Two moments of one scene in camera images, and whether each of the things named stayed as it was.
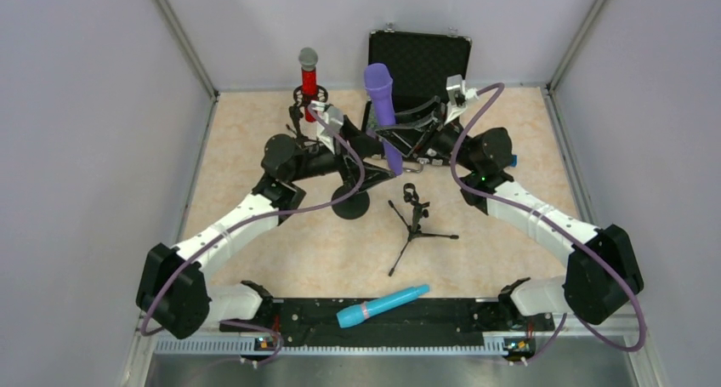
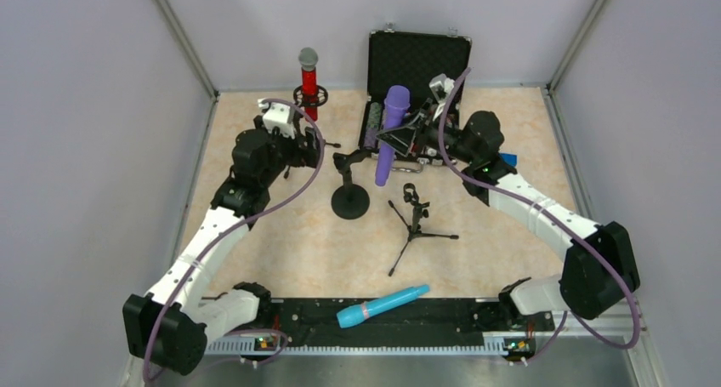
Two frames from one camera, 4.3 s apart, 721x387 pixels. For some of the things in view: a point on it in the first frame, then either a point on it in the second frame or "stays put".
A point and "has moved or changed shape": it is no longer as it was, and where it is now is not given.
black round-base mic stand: x=352 y=207 stays put
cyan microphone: x=356 y=314 stays put
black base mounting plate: x=418 y=321 stays put
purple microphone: x=378 y=79 has moved or changed shape
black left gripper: x=349 y=162 to x=307 y=145
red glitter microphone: x=309 y=59 stays put
